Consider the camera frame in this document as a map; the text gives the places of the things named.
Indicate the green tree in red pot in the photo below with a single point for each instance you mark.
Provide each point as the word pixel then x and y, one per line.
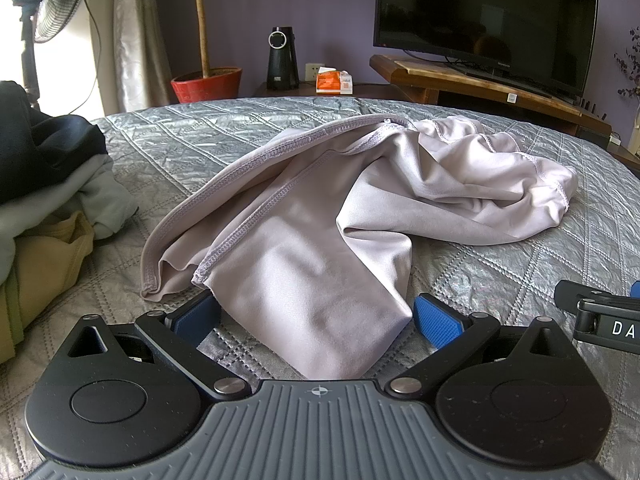
pixel 210 85

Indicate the orange tissue box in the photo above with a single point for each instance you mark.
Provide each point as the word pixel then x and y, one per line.
pixel 332 84

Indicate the grey silky curtain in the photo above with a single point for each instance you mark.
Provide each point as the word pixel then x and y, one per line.
pixel 140 35

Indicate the small white box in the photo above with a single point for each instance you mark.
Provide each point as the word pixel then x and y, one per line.
pixel 615 140

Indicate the black router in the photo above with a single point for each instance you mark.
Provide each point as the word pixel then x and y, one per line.
pixel 590 110

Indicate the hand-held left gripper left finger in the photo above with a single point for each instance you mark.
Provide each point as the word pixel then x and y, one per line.
pixel 197 317

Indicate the dark wooden television cabinet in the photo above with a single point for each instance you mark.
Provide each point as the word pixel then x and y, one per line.
pixel 592 130

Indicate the silver quilted table cover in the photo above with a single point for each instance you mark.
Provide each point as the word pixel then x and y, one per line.
pixel 475 270

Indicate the lilac pants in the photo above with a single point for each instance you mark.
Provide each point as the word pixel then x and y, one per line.
pixel 310 260

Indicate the purple dried plant woven vase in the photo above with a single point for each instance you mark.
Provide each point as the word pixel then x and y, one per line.
pixel 632 60

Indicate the black cone speaker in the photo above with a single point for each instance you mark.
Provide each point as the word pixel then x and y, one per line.
pixel 282 70

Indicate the white wall outlet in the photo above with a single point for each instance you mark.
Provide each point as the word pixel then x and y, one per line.
pixel 312 71

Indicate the light blue garment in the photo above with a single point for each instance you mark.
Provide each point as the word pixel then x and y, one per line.
pixel 95 195

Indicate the black flat television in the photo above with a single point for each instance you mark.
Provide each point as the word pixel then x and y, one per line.
pixel 475 10

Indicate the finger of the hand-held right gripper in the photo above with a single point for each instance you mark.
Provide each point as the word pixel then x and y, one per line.
pixel 570 291
pixel 636 290

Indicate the light wooden television riser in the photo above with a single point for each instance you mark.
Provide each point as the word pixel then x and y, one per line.
pixel 425 80

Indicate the beige garment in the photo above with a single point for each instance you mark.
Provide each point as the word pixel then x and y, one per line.
pixel 45 270

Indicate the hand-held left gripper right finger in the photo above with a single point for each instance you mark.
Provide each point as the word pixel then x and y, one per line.
pixel 437 322

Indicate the black standing fan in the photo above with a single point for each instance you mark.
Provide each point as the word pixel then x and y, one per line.
pixel 55 15

